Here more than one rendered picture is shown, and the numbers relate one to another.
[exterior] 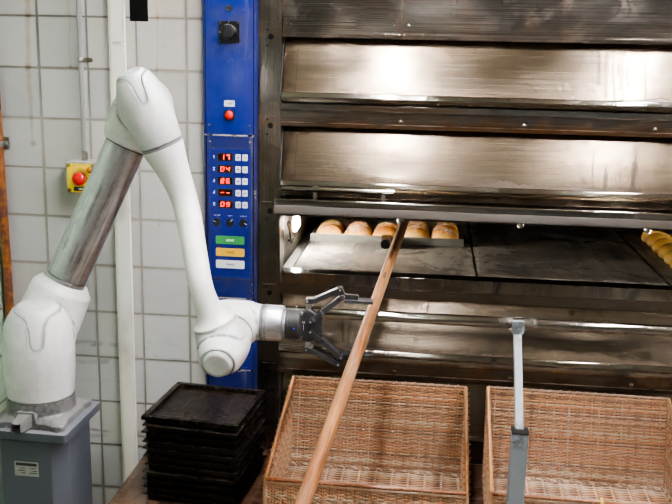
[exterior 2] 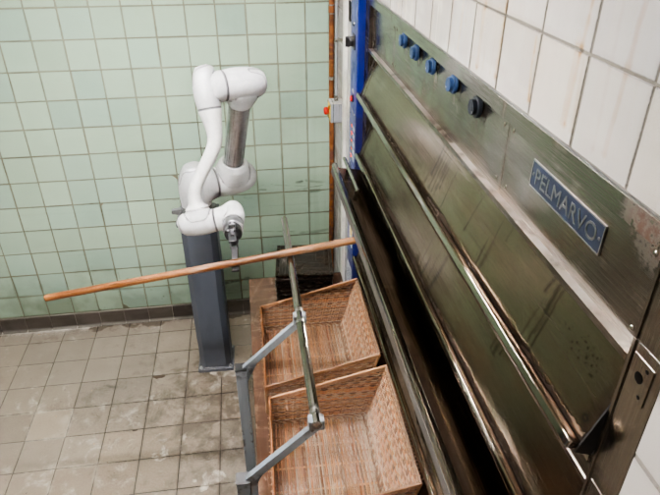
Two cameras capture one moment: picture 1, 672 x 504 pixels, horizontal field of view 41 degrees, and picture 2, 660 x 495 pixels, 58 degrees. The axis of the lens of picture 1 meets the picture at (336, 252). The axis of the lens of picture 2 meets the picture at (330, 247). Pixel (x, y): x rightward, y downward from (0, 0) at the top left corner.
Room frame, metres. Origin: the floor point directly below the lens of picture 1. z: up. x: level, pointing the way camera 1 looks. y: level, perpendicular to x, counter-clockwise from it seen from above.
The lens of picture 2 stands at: (2.02, -2.12, 2.45)
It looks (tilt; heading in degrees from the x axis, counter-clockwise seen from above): 31 degrees down; 76
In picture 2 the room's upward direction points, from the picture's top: straight up
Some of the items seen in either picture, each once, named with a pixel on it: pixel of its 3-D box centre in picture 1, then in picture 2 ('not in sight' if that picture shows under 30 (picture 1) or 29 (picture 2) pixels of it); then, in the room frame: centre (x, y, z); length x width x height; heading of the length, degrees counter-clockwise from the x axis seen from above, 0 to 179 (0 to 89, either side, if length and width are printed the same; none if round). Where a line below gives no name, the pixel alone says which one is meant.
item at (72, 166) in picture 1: (85, 176); (335, 110); (2.77, 0.77, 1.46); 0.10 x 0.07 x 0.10; 84
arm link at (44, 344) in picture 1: (39, 346); (195, 184); (2.02, 0.69, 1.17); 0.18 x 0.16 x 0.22; 14
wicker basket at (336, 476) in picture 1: (371, 452); (315, 341); (2.45, -0.12, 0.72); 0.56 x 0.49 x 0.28; 84
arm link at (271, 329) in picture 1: (274, 322); (233, 227); (2.15, 0.15, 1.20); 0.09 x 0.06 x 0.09; 175
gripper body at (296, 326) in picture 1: (304, 324); (233, 235); (2.14, 0.07, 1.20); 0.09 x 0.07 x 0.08; 85
